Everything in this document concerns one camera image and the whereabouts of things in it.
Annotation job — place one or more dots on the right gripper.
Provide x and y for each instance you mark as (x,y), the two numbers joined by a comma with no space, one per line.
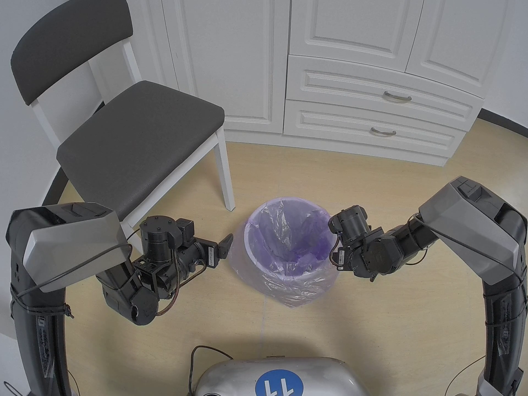
(344,258)

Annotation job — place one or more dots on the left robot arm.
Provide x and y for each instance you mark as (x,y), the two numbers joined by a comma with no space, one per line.
(70,237)

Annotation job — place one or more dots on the white wardrobe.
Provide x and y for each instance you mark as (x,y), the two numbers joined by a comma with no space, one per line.
(350,15)

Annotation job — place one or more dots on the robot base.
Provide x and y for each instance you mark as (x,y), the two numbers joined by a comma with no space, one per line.
(280,376)

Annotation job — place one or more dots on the purple plastic bag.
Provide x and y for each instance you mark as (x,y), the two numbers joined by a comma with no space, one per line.
(284,237)

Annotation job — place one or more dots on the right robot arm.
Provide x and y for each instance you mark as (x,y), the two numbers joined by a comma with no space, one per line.
(466,221)

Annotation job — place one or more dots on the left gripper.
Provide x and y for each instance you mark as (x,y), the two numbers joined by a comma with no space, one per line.
(200,256)

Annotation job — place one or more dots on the white chair with grey seat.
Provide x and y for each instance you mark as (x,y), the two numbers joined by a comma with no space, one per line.
(136,147)

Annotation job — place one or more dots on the pale grey trash bin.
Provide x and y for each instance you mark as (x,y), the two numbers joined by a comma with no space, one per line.
(297,293)

